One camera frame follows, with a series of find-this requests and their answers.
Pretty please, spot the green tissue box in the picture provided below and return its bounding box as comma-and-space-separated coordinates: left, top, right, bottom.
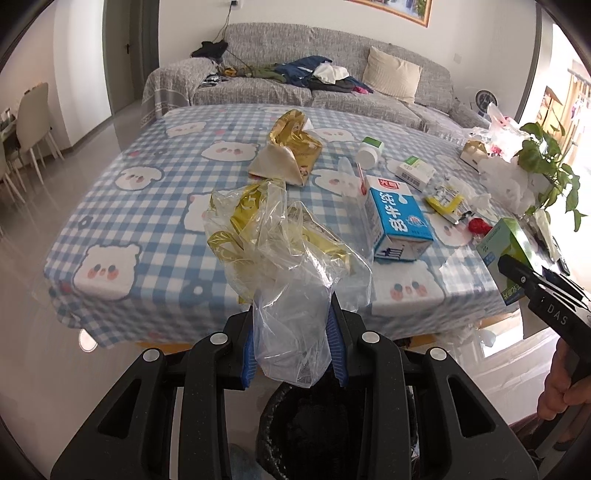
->
477, 218, 543, 306

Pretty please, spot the red wrapper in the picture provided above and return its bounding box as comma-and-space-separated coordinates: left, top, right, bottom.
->
468, 218, 493, 237

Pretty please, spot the clear plastic bag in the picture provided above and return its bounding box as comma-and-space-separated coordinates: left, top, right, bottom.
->
204, 180, 372, 388

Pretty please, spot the yellow silver snack wrapper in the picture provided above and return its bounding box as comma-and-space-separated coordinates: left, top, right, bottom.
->
425, 184, 473, 225

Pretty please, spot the blue white milk carton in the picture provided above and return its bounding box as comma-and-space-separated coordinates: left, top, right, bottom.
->
365, 176, 434, 262

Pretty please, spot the gold tissue pack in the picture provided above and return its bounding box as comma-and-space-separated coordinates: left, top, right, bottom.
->
249, 109, 324, 187

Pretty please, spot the black trash bin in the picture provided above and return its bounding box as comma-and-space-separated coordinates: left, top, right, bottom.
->
256, 379, 369, 479

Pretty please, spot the right hand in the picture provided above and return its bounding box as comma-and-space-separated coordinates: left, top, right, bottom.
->
537, 339, 591, 421

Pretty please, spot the white plastic bag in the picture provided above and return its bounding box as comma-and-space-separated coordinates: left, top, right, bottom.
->
478, 157, 551, 217

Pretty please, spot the blue checkered tablecloth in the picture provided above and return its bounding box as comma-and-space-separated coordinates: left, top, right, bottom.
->
44, 104, 509, 348

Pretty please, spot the green potted plant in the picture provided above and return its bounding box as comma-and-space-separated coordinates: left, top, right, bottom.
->
517, 122, 586, 233

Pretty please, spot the small gold box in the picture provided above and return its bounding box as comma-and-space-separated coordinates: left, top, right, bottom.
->
460, 140, 489, 172

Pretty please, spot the white green medicine box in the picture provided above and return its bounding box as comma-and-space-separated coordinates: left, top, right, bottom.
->
394, 156, 436, 191

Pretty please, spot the white fan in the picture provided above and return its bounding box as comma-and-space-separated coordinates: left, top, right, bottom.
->
475, 89, 498, 115

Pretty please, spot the straw in clear wrapper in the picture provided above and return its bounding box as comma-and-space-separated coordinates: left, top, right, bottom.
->
338, 157, 369, 200

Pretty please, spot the white pill bottle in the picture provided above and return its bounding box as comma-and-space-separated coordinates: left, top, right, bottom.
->
355, 136, 384, 170

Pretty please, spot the beige pillow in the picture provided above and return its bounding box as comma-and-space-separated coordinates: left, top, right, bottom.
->
362, 46, 423, 103

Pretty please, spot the white dining chair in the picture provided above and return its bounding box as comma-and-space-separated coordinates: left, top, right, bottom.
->
16, 82, 64, 185

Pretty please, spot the grey sofa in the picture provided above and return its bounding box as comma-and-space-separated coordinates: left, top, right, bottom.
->
140, 23, 489, 141

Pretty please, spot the pile of clothes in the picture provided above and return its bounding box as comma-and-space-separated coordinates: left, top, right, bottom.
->
218, 55, 374, 95

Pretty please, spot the black garment on sofa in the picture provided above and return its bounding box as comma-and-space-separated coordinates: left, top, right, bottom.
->
190, 40, 228, 63

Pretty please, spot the framed wall picture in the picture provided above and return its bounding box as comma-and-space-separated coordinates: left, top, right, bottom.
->
351, 0, 433, 28

